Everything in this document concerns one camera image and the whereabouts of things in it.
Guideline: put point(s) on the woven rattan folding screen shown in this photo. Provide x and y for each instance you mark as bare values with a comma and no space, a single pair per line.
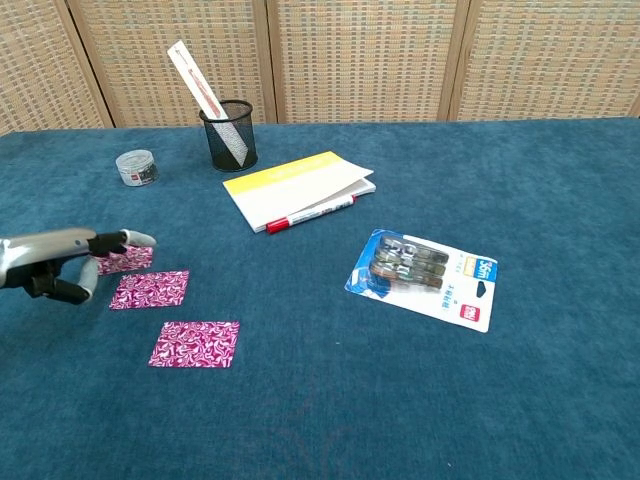
360,60

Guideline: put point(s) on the clear round clip box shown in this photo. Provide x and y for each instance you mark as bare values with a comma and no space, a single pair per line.
135,170

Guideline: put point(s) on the blue white tape blister pack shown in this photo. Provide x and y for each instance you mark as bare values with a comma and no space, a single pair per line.
450,295

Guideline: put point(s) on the pink white patterned tile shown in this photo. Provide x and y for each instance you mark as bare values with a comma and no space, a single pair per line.
195,345
130,260
150,290

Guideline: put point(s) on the white ruler with red print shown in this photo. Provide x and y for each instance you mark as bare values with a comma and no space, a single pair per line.
192,75

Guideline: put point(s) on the red capped white marker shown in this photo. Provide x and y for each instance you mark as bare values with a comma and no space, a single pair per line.
277,225

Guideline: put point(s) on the black mesh pen holder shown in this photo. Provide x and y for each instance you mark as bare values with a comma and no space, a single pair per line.
216,157

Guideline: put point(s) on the yellow and white notebook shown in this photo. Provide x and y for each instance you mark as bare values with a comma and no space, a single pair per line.
295,192

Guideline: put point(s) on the blue table cloth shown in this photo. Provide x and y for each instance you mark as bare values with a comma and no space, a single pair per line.
320,400

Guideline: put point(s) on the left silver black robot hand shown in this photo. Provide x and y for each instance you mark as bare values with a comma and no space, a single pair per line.
50,245

